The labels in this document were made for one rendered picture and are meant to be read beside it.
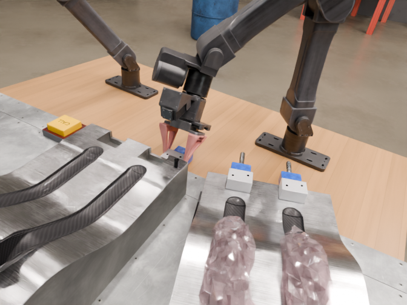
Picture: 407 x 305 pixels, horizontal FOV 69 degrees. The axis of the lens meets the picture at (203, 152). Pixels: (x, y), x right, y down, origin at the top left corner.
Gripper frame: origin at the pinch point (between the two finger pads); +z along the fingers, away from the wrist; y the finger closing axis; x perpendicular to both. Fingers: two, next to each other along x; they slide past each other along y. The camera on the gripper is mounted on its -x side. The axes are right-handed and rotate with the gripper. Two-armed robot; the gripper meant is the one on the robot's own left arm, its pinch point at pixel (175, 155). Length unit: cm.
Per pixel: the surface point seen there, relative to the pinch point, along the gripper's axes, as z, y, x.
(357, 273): 3.0, 39.1, -15.4
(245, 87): -42, -56, 249
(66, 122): 2.1, -31.8, -1.5
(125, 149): 0.6, -7.3, -9.7
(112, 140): 0.7, -13.6, -6.0
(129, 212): 7.4, 4.0, -20.7
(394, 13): -339, 92, 747
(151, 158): 1.3, -2.7, -5.8
